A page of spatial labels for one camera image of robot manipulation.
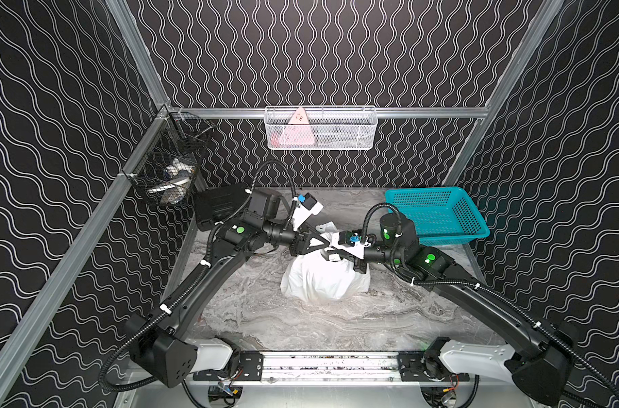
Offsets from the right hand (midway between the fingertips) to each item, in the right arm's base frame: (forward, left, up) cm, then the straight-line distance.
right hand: (331, 242), depth 69 cm
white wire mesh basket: (+76, -2, -11) cm, 76 cm away
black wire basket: (+47, +58, +3) cm, 74 cm away
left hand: (-1, +2, +4) cm, 4 cm away
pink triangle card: (+41, +11, +8) cm, 44 cm away
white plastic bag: (-6, +2, -7) cm, 10 cm away
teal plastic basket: (+34, -51, -29) cm, 68 cm away
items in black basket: (+25, +51, +1) cm, 57 cm away
